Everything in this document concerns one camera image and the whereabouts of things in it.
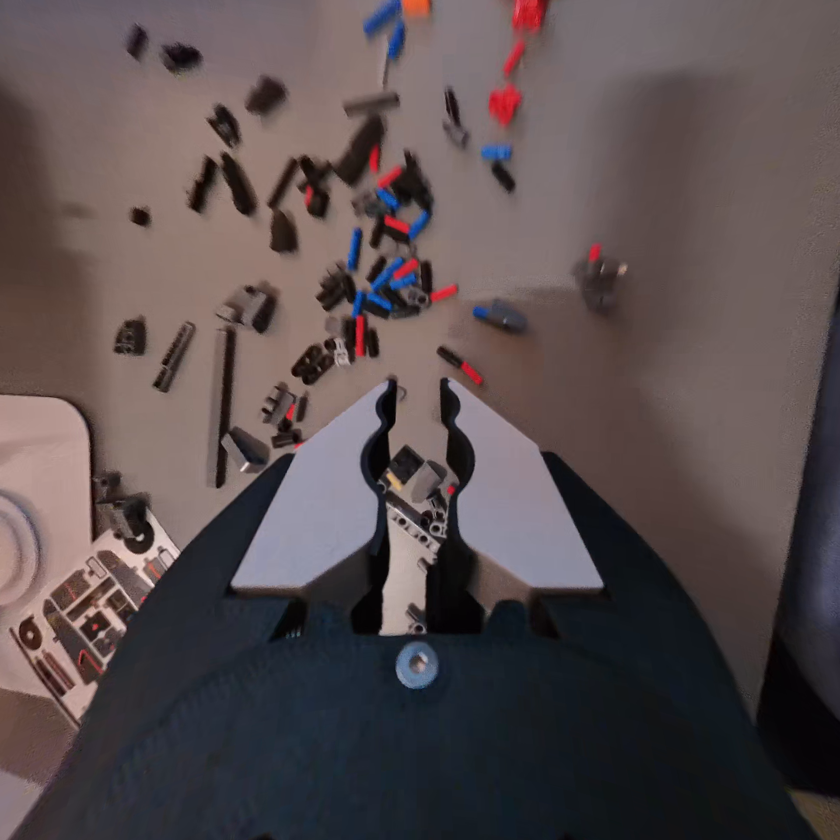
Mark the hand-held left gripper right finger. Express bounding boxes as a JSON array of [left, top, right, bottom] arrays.
[[438, 378, 605, 592]]

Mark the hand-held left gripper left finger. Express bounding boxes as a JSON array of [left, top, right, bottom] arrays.
[[230, 378, 399, 592]]

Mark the pile of small lego pieces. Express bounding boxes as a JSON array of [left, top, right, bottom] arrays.
[[115, 23, 487, 490]]

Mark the dark lego subassembly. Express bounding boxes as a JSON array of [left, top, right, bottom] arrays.
[[92, 471, 155, 549]]

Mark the grey panel with red pin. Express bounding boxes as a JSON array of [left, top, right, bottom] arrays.
[[571, 244, 629, 314]]

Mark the sticker sheet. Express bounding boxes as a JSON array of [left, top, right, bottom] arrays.
[[10, 511, 181, 723]]

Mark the white booklet stand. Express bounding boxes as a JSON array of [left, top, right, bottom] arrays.
[[0, 394, 94, 614]]

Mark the black pin with grey connector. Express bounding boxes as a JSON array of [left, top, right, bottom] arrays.
[[443, 85, 470, 148]]

